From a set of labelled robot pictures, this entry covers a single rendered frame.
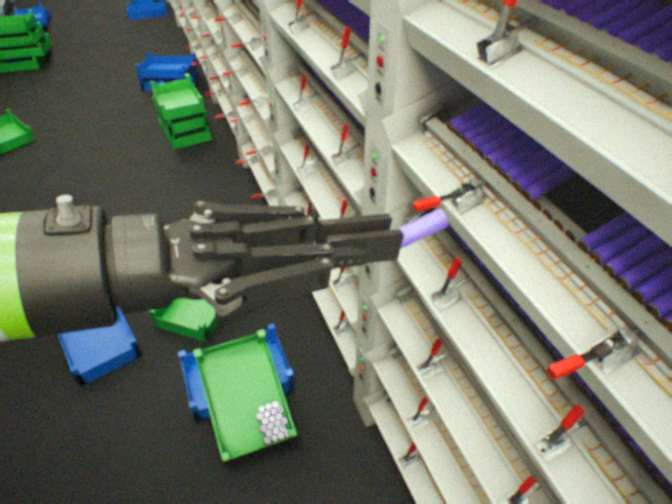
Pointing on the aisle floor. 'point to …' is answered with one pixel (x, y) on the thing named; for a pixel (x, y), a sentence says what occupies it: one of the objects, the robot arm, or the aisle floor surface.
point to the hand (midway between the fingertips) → (358, 240)
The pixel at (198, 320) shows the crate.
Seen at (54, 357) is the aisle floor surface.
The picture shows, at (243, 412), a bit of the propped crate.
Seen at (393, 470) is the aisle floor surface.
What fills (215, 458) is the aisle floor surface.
